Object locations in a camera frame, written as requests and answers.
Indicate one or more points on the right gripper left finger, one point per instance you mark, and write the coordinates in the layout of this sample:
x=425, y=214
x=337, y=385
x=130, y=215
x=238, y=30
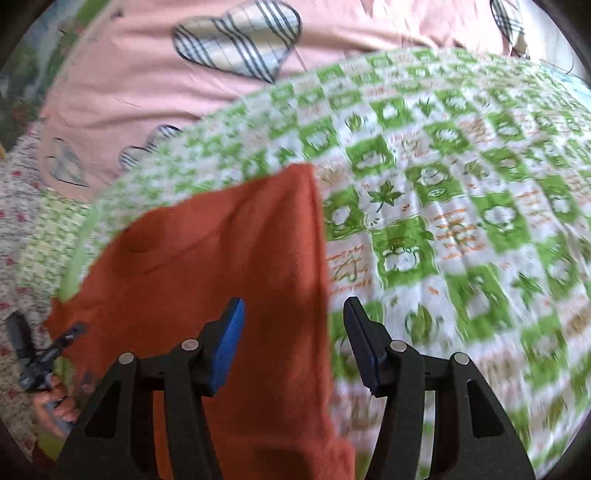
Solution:
x=114, y=436

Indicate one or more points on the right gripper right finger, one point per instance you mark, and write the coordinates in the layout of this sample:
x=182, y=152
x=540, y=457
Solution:
x=473, y=435

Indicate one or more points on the rust orange knit garment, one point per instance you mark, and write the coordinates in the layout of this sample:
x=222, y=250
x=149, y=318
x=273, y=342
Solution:
x=175, y=268

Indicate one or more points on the person's left hand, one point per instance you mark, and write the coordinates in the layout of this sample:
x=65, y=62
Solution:
x=54, y=409

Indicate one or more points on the green checked small pillow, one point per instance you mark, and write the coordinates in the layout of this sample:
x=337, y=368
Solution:
x=51, y=246

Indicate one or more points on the red floral bed sheet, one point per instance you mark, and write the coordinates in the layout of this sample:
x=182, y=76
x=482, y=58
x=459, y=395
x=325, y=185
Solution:
x=21, y=194

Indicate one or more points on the green white patterned quilt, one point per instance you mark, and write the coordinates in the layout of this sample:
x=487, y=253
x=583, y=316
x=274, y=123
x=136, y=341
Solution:
x=456, y=196

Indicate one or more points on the pink heart patterned duvet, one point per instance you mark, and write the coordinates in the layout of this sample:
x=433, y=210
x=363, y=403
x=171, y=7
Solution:
x=143, y=70

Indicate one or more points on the landscape wall painting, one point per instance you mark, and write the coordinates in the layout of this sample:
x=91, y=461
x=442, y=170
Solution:
x=31, y=68

